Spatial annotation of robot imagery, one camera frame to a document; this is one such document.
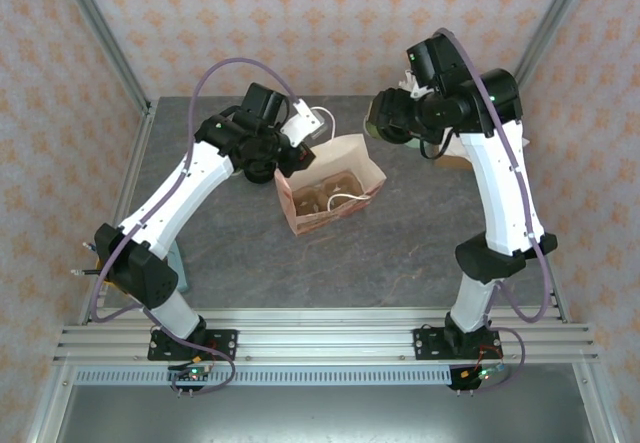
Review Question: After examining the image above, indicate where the printed paper takeout bag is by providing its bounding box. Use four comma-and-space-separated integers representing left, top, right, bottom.
273, 106, 388, 237

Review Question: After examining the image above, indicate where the black plastic cup lid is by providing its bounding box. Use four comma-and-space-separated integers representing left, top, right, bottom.
243, 162, 277, 185

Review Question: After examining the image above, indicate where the brown cardboard piece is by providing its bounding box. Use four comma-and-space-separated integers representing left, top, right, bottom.
434, 140, 476, 172

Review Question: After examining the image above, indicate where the teal box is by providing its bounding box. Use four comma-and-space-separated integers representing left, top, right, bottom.
167, 242, 190, 294

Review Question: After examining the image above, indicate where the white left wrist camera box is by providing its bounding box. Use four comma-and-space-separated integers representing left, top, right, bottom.
279, 98, 326, 148

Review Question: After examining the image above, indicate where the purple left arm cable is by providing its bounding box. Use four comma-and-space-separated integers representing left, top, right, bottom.
88, 57, 302, 394

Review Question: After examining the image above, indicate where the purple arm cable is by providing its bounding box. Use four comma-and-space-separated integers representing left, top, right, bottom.
433, 27, 552, 394
88, 57, 302, 394

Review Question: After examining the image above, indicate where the aluminium frame post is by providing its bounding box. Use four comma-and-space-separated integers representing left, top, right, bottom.
514, 0, 596, 94
52, 0, 154, 114

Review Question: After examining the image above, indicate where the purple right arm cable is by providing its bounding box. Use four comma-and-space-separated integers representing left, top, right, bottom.
433, 27, 552, 394

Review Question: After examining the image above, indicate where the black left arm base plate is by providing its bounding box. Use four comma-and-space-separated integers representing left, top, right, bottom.
148, 329, 239, 362

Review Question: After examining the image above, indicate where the aluminium mounting rail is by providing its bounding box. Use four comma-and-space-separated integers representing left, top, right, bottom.
52, 307, 599, 364

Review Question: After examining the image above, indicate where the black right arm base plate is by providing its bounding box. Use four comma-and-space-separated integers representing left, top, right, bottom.
413, 326, 501, 362

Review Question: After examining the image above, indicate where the grey slotted cable duct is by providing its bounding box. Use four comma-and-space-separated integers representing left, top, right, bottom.
74, 367, 506, 387

